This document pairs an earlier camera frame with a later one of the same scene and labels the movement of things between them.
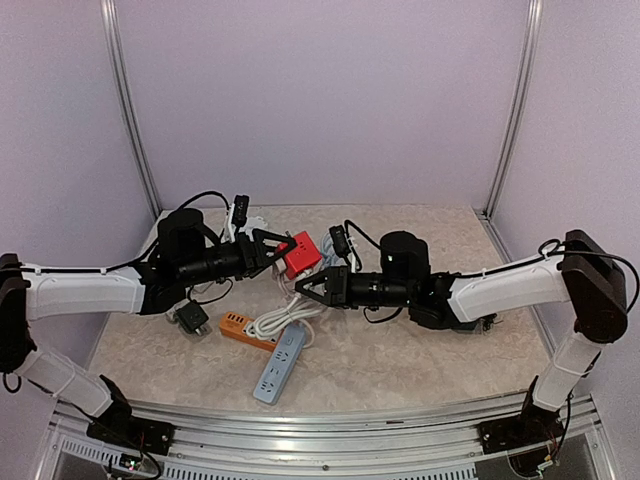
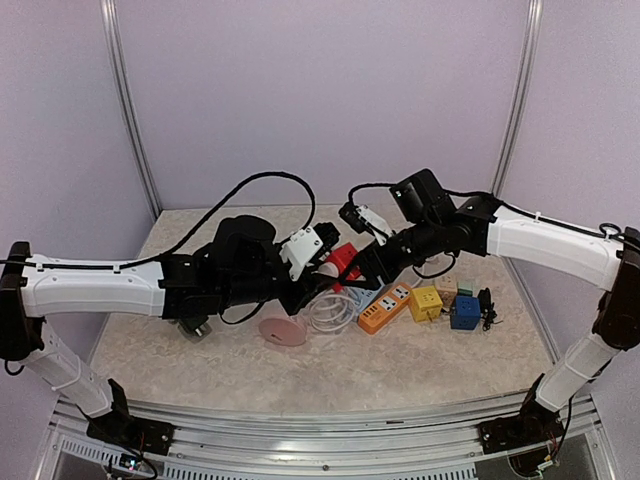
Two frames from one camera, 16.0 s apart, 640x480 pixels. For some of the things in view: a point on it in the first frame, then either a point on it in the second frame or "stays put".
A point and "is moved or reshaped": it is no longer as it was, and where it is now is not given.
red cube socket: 304,255 is moved or reshaped
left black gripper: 253,253 -> 312,285
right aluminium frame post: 525,83 stays put
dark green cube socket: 191,317 is moved or reshaped
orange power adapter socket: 233,327 -> 374,314
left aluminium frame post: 109,17 stays put
